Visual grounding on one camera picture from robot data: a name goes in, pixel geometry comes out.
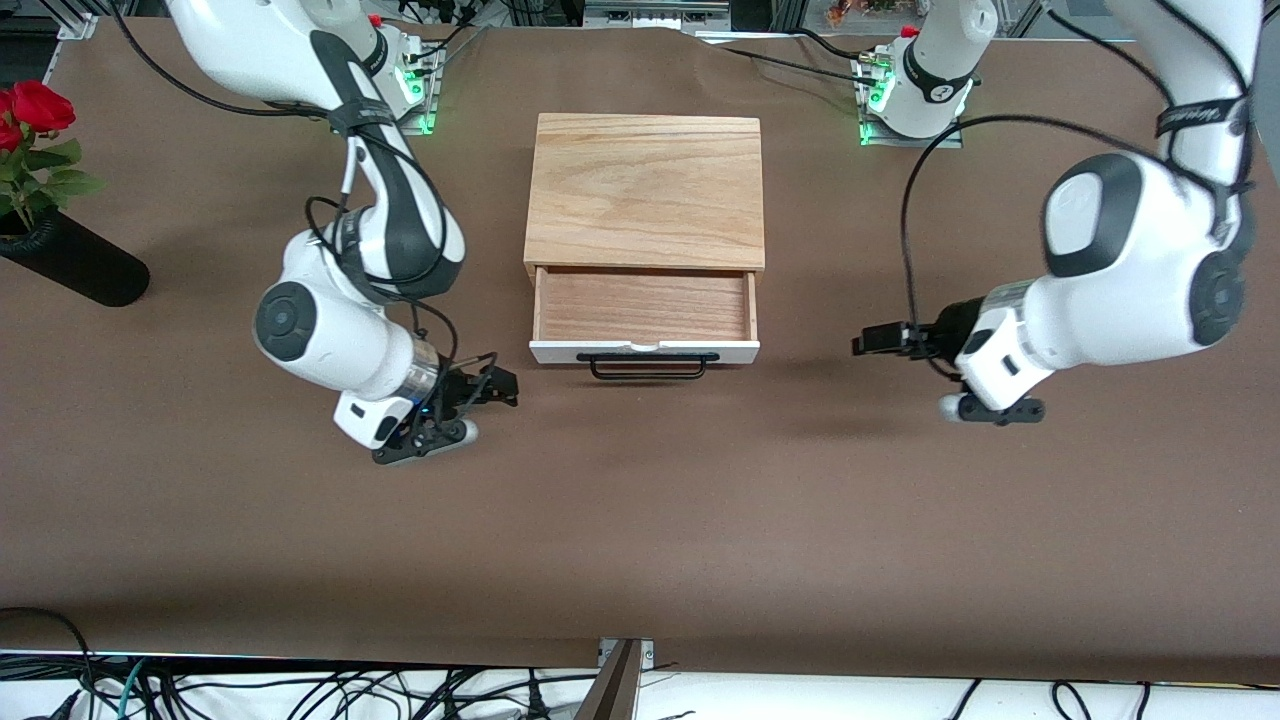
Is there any brown table cover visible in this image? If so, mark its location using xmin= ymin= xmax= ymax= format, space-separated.
xmin=0 ymin=15 xmax=1280 ymax=687

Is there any teal floor cable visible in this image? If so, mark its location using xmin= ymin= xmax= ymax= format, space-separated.
xmin=113 ymin=658 xmax=149 ymax=720

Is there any red rose with leaves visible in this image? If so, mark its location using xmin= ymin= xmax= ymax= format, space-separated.
xmin=0 ymin=80 xmax=106 ymax=231

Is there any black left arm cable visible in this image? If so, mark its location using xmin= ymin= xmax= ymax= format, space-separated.
xmin=900 ymin=5 xmax=1256 ymax=383

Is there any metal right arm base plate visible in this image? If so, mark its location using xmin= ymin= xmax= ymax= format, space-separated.
xmin=395 ymin=40 xmax=441 ymax=135

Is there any black looped floor cable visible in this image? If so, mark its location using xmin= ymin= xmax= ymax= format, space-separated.
xmin=0 ymin=607 xmax=99 ymax=720

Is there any white-fronted wooden drawer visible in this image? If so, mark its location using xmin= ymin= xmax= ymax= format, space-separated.
xmin=529 ymin=266 xmax=761 ymax=365

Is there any black metal drawer handle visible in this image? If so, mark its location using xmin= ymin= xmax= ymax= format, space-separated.
xmin=577 ymin=352 xmax=720 ymax=381

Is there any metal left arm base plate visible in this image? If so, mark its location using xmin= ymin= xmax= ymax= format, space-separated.
xmin=853 ymin=52 xmax=967 ymax=149

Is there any light wooden cabinet box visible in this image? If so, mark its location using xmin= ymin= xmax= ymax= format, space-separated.
xmin=523 ymin=113 xmax=767 ymax=287

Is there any silver metal bracket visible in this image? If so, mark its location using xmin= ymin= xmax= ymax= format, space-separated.
xmin=598 ymin=637 xmax=656 ymax=669

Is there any grey network switch box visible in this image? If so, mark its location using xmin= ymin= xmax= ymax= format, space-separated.
xmin=583 ymin=0 xmax=732 ymax=29

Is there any black floor cable tangle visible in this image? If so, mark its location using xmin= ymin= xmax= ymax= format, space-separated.
xmin=150 ymin=665 xmax=601 ymax=720

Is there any brown camera mount post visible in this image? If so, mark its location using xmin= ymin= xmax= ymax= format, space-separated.
xmin=573 ymin=640 xmax=642 ymax=720

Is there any black cylindrical vase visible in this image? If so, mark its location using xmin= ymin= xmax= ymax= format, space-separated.
xmin=0 ymin=207 xmax=151 ymax=308

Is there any black base power cable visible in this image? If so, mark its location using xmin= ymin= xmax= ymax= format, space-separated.
xmin=398 ymin=0 xmax=493 ymax=65
xmin=715 ymin=44 xmax=887 ymax=81

